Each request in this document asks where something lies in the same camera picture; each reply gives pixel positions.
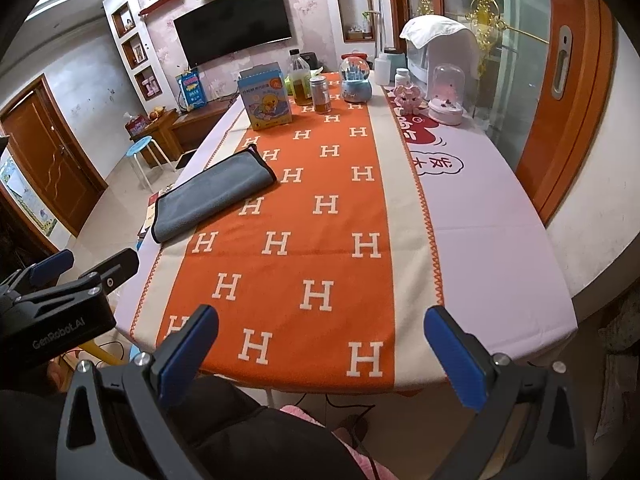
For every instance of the white plastic bottle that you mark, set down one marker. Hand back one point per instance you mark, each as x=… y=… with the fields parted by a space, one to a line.
x=382 y=71

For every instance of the small wooden side table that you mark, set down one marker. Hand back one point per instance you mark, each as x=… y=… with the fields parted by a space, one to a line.
x=160 y=135

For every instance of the blue snow globe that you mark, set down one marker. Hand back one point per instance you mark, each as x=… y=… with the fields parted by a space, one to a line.
x=356 y=82

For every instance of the blue box with duck print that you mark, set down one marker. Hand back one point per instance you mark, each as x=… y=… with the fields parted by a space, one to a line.
x=265 y=102

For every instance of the red tissue box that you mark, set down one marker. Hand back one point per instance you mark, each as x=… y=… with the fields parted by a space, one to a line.
x=138 y=125

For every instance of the wall poster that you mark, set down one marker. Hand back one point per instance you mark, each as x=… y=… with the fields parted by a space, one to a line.
x=27 y=200

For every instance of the white countertop appliance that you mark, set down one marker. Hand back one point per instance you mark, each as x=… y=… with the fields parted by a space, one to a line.
x=450 y=52

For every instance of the small white jar blue lid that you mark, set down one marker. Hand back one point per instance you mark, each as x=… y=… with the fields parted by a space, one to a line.
x=402 y=80

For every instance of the white cloth cover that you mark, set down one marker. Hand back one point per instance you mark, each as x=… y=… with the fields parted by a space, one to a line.
x=432 y=30

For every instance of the pink rabbit ornament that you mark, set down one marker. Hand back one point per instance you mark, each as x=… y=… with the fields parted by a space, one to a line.
x=407 y=100

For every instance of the fruit pile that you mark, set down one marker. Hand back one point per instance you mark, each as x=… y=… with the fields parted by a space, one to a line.
x=156 y=112

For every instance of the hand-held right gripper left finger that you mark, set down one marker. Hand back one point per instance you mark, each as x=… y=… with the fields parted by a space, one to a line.
x=187 y=355

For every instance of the orange sliding door frame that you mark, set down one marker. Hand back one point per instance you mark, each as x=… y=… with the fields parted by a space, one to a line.
x=570 y=110

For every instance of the gold hanging ornament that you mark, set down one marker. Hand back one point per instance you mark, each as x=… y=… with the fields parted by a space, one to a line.
x=484 y=5

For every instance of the person's black trouser leg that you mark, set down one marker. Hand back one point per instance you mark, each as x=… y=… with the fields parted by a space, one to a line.
x=250 y=435

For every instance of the blue printed display box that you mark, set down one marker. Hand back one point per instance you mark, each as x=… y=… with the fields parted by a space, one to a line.
x=191 y=91

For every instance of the pink glass dome ornament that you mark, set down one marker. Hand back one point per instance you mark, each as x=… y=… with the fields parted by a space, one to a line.
x=446 y=95

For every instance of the red wall shelf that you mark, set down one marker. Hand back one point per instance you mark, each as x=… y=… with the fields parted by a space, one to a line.
x=162 y=2

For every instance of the brown wooden door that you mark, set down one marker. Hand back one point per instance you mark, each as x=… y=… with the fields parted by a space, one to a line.
x=50 y=160

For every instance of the orange patterned table runner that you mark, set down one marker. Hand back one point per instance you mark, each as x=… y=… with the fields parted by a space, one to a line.
x=300 y=220

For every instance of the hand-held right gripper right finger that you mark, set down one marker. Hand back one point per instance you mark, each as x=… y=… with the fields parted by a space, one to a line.
x=457 y=360

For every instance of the translucent container dark lid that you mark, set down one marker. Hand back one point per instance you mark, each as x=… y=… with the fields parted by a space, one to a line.
x=395 y=60

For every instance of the grey towel with black edge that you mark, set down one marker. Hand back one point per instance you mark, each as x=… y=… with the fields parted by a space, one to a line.
x=210 y=192

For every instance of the wooden television cabinet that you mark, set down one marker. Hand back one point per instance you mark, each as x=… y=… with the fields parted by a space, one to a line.
x=202 y=122

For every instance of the black wall television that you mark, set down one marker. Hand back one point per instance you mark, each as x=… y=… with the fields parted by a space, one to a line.
x=232 y=22

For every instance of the glass jar with metal lid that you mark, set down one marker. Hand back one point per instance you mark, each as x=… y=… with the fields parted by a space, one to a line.
x=320 y=95

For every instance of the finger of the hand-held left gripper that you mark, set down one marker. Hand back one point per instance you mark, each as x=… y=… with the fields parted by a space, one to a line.
x=119 y=265
x=50 y=264

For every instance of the pink printed tablecloth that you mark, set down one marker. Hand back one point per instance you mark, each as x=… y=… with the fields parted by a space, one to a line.
x=480 y=200

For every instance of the yellow stick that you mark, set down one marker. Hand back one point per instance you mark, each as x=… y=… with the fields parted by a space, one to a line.
x=105 y=354

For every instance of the glass bottle of yellow oil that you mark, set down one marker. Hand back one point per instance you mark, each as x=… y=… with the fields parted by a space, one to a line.
x=298 y=82

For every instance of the blue round stool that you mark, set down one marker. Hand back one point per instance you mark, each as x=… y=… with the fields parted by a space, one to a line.
x=140 y=146

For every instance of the pink garment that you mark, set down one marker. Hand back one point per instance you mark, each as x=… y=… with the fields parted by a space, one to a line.
x=370 y=465

